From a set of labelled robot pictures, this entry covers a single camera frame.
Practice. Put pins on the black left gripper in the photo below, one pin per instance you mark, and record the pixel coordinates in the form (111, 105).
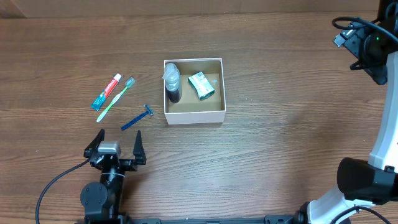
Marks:
(138, 152)

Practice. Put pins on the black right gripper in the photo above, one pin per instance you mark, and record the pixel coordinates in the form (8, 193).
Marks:
(379, 69)

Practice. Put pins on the white cardboard box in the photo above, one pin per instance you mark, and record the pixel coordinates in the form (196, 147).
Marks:
(190, 109)

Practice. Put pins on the clear bottle with dark liquid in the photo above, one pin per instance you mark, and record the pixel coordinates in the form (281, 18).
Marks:
(173, 85)

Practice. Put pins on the green white soap packet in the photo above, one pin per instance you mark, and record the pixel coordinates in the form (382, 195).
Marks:
(201, 85)

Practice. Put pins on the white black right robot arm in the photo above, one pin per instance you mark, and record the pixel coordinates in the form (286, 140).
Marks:
(360, 184)

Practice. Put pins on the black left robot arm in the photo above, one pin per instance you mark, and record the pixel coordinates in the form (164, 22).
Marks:
(102, 200)

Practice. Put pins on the red white toothpaste tube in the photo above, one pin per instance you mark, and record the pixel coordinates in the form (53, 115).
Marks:
(97, 104)

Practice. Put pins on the blue disposable razor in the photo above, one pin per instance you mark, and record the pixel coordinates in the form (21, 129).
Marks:
(148, 111)

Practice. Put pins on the green white toothbrush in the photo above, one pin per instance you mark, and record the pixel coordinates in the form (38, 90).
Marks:
(129, 83)

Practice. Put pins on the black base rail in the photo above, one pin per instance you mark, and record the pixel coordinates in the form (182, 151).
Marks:
(268, 219)

